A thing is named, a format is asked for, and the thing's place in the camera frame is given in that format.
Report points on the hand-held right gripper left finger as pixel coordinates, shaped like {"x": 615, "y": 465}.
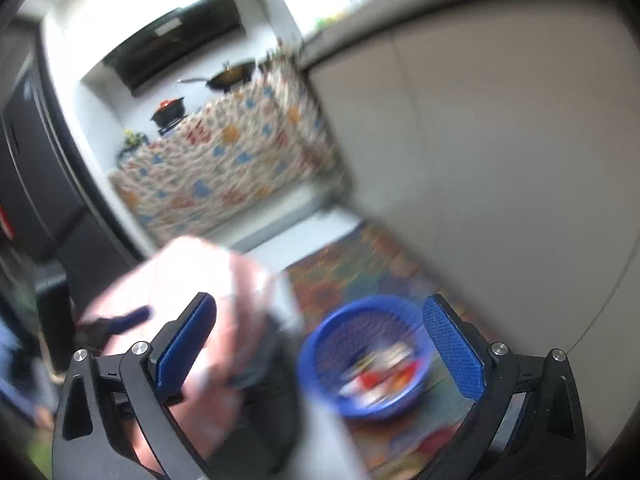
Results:
{"x": 185, "y": 345}

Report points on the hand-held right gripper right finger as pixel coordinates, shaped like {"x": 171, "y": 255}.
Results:
{"x": 450, "y": 350}

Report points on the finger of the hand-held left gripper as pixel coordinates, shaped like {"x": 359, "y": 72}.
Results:
{"x": 127, "y": 319}

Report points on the blue plastic basket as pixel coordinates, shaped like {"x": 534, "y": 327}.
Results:
{"x": 360, "y": 320}

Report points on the orange striped tablecloth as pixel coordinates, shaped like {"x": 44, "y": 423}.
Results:
{"x": 200, "y": 280}

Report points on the colourful floor mat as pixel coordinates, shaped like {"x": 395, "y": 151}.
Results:
{"x": 350, "y": 265}

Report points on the large printed cloth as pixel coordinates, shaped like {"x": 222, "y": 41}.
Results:
{"x": 210, "y": 175}

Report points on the grey refrigerator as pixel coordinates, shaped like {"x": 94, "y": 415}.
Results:
{"x": 40, "y": 170}

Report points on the kitchen counter cabinets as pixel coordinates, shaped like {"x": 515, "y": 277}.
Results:
{"x": 475, "y": 160}

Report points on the black clay pot orange lid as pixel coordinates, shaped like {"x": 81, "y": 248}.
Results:
{"x": 170, "y": 114}

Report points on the narrow printed cloth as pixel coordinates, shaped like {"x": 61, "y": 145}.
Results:
{"x": 305, "y": 110}

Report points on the black wok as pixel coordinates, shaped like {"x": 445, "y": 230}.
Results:
{"x": 232, "y": 76}

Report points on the black range hood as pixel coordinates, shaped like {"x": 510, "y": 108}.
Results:
{"x": 175, "y": 45}

